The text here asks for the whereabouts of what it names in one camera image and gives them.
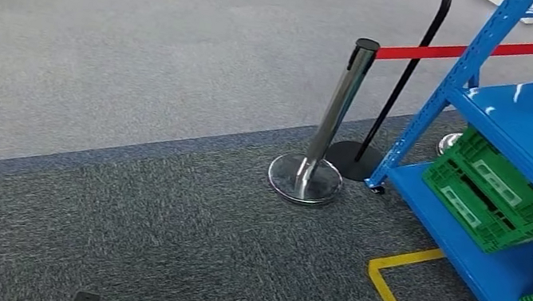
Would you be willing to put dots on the black curved pole stand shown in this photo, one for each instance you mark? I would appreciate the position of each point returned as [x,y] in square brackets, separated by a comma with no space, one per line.
[350,160]

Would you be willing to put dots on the red barrier belt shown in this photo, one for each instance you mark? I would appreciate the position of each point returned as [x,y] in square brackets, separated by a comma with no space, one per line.
[421,53]

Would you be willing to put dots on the chrome stanchion post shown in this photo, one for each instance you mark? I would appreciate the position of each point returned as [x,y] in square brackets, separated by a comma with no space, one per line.
[337,107]

